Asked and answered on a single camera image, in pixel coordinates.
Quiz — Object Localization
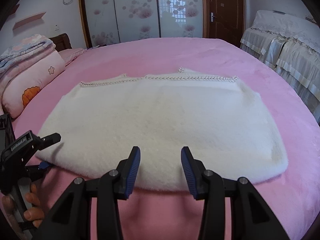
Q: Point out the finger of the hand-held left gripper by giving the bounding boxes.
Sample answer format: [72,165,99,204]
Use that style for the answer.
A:
[25,161,54,178]
[37,133,62,153]

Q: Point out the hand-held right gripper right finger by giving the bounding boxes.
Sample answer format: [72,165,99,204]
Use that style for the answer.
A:
[180,146,292,240]

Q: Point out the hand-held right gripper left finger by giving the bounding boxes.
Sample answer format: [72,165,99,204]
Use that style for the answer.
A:
[34,146,141,240]

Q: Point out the white fluffy knit garment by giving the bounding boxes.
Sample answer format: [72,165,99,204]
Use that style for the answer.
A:
[35,66,288,193]

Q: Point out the person's left hand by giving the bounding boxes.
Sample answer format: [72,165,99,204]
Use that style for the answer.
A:
[2,182,45,228]

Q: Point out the pink flower print pillow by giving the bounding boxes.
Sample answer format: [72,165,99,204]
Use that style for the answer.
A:
[1,50,66,119]

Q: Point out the plain pink pillow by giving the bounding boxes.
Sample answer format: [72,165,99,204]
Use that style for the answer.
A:
[58,47,87,67]

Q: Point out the folded floral quilt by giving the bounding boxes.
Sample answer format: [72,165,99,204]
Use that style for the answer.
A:
[0,34,56,74]

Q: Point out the dark wooden headboard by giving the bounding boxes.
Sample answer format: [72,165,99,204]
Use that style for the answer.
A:
[49,33,73,51]

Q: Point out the pink plush bed blanket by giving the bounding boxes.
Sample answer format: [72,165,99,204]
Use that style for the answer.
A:
[10,37,320,240]

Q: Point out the floral sliding door wardrobe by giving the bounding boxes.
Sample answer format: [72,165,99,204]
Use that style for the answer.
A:
[78,0,208,49]

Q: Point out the white lace covered furniture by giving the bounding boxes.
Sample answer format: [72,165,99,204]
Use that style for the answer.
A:
[239,10,320,121]

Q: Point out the brown wooden door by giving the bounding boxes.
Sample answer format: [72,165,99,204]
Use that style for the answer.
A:
[205,0,247,47]

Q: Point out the pink wall shelf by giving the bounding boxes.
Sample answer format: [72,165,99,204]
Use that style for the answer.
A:
[14,12,47,30]

